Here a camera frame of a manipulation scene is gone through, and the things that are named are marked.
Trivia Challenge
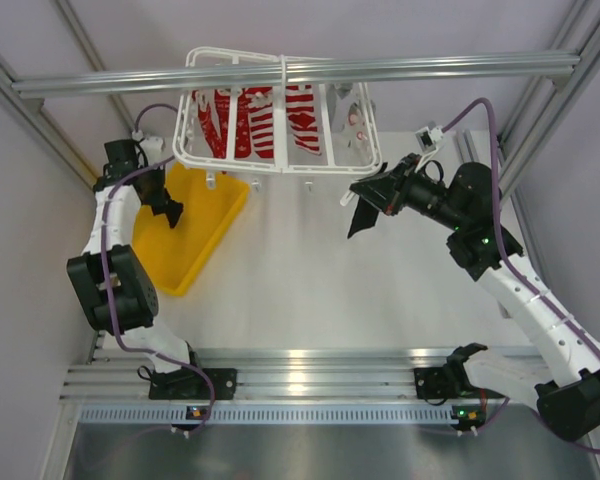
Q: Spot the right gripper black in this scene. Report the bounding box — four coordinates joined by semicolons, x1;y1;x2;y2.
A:
353;153;467;231

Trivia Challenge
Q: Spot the white hanger clip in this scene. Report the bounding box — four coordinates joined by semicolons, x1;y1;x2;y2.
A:
340;191;357;207

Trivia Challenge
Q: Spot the white plastic clip hanger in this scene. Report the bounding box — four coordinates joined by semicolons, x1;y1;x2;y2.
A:
172;46;385;175

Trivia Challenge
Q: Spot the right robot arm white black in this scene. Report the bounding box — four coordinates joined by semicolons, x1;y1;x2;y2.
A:
349;154;600;442

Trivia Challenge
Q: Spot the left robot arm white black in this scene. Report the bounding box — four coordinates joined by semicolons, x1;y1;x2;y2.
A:
66;139;206;397

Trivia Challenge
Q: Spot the yellow plastic tray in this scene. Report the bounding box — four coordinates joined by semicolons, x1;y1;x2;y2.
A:
132;164;250;296

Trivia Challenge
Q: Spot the white sock red trim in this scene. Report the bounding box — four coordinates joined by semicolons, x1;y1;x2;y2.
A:
330;101;378;167

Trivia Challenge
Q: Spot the grey sock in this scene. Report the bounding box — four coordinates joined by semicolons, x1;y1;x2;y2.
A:
326;83;353;127

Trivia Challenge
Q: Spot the red white striped sock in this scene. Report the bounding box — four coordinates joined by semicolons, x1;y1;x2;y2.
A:
247;87;274;160
285;85;321;156

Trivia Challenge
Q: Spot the aluminium top crossbar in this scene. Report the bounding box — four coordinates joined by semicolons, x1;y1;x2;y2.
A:
11;50;581;98

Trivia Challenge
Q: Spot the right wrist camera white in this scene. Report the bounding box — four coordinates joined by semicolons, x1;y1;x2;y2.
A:
414;122;446;159

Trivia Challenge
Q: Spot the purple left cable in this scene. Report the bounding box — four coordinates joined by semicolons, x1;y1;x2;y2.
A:
102;103;216;426

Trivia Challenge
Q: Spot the purple cable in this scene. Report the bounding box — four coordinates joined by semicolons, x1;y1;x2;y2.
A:
102;103;216;426
444;97;600;455

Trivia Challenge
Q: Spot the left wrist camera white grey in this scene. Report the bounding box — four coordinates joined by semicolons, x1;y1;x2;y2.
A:
131;130;166;164

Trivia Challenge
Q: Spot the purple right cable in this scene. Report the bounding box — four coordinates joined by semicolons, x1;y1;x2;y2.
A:
444;97;600;455

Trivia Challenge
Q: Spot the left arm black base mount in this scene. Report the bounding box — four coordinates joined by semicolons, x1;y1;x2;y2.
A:
138;368;238;400

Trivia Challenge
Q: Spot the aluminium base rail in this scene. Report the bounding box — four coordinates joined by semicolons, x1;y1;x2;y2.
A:
60;348;452;403

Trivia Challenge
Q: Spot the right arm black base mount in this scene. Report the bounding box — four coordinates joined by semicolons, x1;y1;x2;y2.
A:
413;366;477;401

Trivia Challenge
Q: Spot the grey slotted cable duct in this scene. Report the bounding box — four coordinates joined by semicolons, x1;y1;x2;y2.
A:
79;404;487;426

